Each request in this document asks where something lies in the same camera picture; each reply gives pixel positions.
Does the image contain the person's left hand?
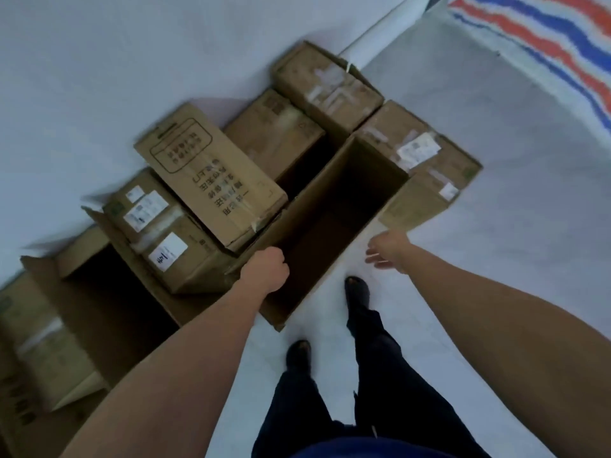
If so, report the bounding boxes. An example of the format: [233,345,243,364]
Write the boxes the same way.
[238,247,291,296]

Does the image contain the person's right hand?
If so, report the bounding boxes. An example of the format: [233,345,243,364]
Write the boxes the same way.
[365,232,412,273]

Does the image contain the large cardboard box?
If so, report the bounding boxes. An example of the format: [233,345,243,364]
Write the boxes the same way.
[228,135,411,333]

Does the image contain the person's left forearm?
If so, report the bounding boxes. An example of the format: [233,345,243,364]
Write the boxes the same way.
[60,279,261,458]

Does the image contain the person's right forearm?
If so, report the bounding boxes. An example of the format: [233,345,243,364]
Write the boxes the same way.
[403,244,611,458]

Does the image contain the person's right black shoe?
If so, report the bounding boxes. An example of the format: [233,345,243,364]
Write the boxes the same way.
[344,276,371,311]

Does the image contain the person's black shoe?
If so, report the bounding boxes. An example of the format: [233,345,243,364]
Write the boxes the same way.
[344,276,371,311]
[286,339,312,373]

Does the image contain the person's left black shoe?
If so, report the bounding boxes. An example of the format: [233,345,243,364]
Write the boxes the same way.
[286,339,312,373]

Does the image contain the cardboard box with shipping label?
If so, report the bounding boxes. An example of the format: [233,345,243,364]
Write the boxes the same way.
[355,100,484,232]

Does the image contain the person's dark trousers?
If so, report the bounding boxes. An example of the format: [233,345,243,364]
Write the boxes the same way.
[250,300,493,458]

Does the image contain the cardboard box with white labels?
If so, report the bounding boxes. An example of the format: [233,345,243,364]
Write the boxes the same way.
[102,168,232,295]

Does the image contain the plain taped cardboard box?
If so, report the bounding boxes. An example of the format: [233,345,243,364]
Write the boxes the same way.
[223,88,327,183]

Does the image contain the open cardboard box with flaps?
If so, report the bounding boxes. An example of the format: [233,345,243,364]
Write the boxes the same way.
[20,207,225,406]

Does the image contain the cardboard box with torn tape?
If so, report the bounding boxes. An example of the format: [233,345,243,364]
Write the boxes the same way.
[272,40,385,140]

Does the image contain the person's blue shirt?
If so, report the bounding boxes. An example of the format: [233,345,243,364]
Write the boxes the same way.
[289,436,432,458]

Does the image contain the white pipe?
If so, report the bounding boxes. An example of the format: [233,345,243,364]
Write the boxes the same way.
[338,0,430,62]

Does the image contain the cardboard box with green print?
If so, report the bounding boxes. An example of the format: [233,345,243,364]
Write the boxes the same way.
[0,281,108,458]

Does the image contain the red blue striped tarp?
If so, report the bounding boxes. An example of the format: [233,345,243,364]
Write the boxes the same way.
[446,0,611,139]

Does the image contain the cardboard box with printed frame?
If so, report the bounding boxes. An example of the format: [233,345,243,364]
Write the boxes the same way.
[133,102,289,253]

